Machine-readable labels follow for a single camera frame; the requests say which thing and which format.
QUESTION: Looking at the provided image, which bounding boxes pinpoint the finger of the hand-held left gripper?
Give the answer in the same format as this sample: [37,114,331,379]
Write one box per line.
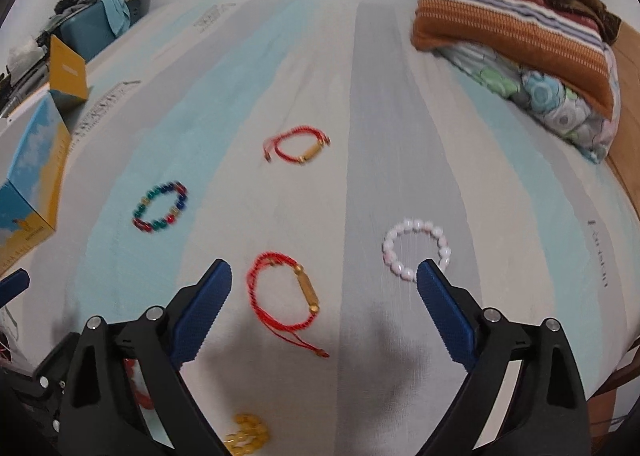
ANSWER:
[0,268,31,308]

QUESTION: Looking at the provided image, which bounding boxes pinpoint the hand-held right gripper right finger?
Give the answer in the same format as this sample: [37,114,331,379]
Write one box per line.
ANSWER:
[416,258,592,456]

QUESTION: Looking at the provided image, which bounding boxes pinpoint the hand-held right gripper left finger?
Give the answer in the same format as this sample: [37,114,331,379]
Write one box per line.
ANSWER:
[52,258,233,456]

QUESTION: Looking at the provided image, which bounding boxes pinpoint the pale pink bead bracelet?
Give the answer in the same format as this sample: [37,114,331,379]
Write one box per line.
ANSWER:
[382,218,452,283]

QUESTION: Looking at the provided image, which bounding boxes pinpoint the red string bracelet gold tube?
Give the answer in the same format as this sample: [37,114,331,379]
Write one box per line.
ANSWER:
[261,128,332,167]
[247,251,331,359]

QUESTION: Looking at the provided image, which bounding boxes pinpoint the red bead bracelet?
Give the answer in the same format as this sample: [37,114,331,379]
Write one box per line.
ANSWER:
[122,358,153,409]

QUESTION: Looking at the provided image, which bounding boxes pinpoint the multicolour bead bracelet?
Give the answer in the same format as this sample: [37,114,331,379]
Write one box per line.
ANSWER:
[131,181,190,233]

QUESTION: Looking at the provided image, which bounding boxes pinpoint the blue and yellow cardboard box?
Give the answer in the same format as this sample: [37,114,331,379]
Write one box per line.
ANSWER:
[0,33,91,277]

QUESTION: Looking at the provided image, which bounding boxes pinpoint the yellow bead bracelet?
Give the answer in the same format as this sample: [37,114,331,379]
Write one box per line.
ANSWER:
[222,413,271,456]

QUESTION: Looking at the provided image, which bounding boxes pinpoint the teal suitcase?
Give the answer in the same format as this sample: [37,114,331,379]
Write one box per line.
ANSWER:
[55,0,133,62]

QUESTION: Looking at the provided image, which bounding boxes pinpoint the folded striped blankets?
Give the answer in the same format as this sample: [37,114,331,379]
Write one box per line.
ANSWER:
[410,0,618,122]

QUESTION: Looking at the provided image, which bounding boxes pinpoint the teal cloth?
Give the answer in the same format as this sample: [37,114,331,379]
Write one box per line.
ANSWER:
[100,0,132,34]

